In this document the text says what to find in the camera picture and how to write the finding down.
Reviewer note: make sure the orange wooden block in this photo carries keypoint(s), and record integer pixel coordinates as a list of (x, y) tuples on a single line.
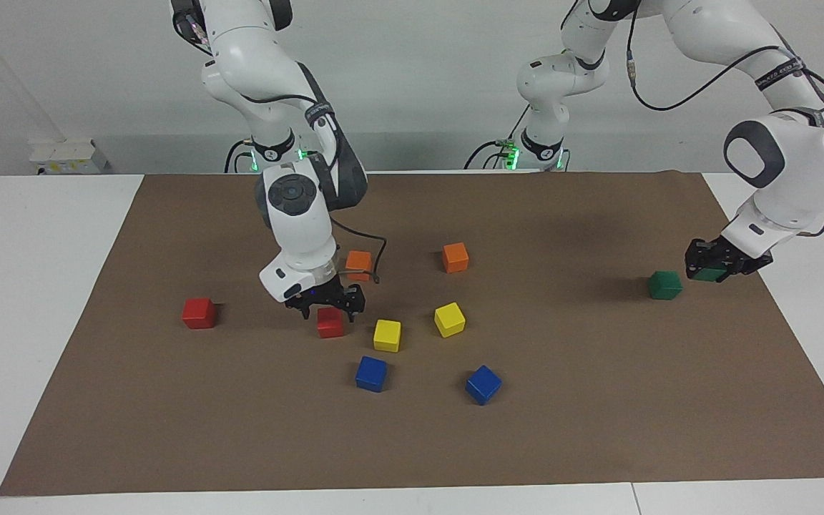
[(359, 260), (455, 257)]

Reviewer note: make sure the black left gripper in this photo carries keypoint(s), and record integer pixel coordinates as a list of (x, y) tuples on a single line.
[(727, 256)]

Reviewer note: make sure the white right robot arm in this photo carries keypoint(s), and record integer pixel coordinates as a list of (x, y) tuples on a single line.
[(297, 229)]

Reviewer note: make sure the yellow wooden block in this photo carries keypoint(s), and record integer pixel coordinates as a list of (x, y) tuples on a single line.
[(387, 335), (449, 320)]

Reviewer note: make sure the green wooden block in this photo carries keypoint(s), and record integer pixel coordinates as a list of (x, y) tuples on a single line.
[(664, 285), (711, 274)]

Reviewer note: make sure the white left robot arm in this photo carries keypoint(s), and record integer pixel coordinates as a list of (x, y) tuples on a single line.
[(784, 179)]

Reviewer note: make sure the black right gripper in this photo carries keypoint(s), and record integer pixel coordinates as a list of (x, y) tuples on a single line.
[(326, 299)]

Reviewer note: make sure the blue wooden block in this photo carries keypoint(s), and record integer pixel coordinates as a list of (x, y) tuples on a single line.
[(483, 385), (370, 374)]

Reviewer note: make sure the white power strip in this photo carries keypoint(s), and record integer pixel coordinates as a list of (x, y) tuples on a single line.
[(61, 154)]

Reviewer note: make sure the brown table mat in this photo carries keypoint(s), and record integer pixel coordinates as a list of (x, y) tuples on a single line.
[(598, 429)]

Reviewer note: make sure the red wooden block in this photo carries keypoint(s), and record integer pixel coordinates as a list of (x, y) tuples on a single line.
[(330, 327), (199, 313)]

